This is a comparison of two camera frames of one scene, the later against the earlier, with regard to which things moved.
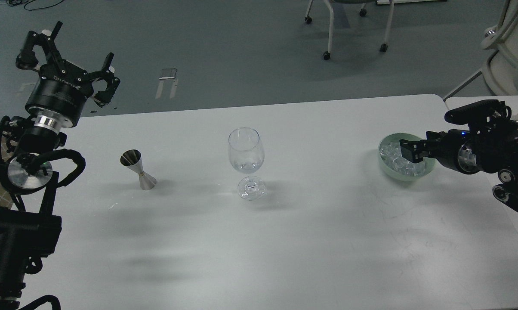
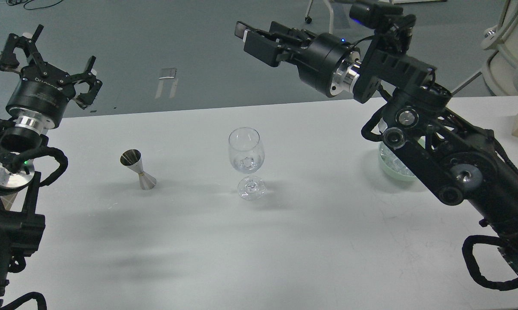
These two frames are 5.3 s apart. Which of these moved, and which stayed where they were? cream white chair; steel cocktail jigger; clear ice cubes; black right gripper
Moved: black right gripper
Stayed: clear ice cubes; cream white chair; steel cocktail jigger
